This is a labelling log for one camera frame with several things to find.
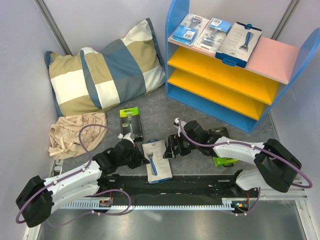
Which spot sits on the black green razor box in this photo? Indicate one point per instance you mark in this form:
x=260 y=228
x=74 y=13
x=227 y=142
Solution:
x=222 y=161
x=130 y=122

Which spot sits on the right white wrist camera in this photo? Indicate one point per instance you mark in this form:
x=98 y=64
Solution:
x=179 y=124

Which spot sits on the colourful wooden shelf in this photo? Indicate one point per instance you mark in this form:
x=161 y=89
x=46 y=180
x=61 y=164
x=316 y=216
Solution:
x=241 y=97

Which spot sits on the blue Gillette razor blister pack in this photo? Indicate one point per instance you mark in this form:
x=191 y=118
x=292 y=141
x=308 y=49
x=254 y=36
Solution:
x=189 y=29

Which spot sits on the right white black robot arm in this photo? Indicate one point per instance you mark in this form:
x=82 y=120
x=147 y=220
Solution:
x=275 y=166

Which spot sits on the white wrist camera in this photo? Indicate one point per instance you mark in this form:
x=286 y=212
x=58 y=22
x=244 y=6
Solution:
x=129 y=136
x=179 y=124

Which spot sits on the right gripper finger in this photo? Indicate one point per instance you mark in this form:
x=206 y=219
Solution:
x=179 y=152
x=168 y=154

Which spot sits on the checked blue beige pillow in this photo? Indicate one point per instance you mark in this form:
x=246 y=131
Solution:
x=95 y=81

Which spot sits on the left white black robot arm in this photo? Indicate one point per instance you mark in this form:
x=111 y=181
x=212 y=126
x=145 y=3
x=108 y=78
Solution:
x=41 y=197

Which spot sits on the beige crumpled cloth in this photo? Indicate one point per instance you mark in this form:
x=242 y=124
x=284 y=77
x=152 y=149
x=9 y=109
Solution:
x=64 y=134

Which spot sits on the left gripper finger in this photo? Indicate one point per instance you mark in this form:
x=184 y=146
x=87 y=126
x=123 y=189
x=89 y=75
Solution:
x=134 y=165
x=141 y=158

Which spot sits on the grey slotted cable duct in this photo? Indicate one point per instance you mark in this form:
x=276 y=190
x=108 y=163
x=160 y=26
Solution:
x=99 y=205

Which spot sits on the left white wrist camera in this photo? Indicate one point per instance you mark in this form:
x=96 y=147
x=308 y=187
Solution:
x=129 y=136

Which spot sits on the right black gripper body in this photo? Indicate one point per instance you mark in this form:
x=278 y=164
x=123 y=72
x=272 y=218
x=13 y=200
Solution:
x=179 y=139

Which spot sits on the Harry's razor pack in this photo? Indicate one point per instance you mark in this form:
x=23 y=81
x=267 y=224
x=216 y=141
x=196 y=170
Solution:
x=238 y=45
x=158 y=169

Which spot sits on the aluminium frame rail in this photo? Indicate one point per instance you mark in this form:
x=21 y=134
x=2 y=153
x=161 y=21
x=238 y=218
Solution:
x=284 y=213

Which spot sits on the black green razor box left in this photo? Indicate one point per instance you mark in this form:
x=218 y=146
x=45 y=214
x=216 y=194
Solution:
x=130 y=122

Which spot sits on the black green razor box right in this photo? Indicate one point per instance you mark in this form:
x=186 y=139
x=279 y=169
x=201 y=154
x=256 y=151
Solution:
x=222 y=161

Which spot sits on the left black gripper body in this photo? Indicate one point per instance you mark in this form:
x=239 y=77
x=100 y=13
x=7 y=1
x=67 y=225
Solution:
x=133 y=154

